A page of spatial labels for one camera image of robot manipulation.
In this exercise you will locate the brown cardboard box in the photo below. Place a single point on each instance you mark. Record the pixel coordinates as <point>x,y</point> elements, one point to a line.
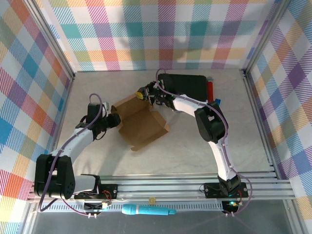
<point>139,126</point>

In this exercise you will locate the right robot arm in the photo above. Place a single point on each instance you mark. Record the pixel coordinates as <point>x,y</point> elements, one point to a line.
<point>221,156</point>

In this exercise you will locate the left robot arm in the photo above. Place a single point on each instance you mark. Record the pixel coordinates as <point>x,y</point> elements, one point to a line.
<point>75,141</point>

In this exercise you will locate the black ribbed carry case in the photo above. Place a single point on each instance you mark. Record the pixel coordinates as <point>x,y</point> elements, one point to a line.
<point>190,85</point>

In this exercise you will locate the red glitter microphone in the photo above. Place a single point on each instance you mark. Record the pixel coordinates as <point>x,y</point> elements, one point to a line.
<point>210,89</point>

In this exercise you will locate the blue toy brick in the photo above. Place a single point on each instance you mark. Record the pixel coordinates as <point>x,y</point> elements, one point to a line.
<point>217,100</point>

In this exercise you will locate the black controller board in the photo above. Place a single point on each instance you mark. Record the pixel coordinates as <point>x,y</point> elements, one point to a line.
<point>93,206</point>
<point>230,206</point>

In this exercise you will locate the small wooden letter cube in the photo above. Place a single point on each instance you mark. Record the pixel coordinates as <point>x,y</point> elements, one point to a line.
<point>152,200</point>

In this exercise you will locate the blue marker pen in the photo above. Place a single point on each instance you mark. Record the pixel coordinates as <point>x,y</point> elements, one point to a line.
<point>146,210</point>

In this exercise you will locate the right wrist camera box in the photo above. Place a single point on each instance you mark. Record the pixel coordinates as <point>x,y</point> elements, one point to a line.
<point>163,81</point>

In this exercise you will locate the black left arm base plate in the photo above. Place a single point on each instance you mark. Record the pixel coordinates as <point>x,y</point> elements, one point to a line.
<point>107,191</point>

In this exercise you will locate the aluminium frame cross rails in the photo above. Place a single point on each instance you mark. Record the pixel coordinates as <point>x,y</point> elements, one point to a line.
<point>158,189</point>

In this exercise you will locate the aluminium side rail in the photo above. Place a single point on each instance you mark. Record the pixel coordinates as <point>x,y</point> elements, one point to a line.
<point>258,122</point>

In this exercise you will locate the aluminium upright frame post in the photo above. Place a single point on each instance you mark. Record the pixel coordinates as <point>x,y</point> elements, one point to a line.
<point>265,36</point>
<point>48,36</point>

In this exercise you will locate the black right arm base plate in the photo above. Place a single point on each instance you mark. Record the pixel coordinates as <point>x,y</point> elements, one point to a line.
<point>212,190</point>

